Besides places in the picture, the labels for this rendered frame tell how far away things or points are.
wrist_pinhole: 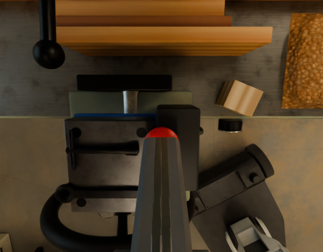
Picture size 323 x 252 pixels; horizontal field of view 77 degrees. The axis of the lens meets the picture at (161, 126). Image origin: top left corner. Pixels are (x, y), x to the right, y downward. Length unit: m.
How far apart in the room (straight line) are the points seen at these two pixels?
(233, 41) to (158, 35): 0.07
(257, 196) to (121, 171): 1.12
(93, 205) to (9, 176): 1.40
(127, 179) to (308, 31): 0.28
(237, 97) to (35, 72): 0.27
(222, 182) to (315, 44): 0.92
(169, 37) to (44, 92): 0.20
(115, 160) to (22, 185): 1.40
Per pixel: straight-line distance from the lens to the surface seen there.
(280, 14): 0.34
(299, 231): 1.75
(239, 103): 0.27
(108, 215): 0.27
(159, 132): 0.17
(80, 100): 0.25
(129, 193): 0.21
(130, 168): 0.20
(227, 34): 0.22
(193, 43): 0.22
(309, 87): 0.33
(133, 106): 0.23
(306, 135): 1.50
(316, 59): 0.33
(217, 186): 1.15
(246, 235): 1.13
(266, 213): 1.35
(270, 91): 0.33
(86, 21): 0.26
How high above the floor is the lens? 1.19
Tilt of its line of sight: 80 degrees down
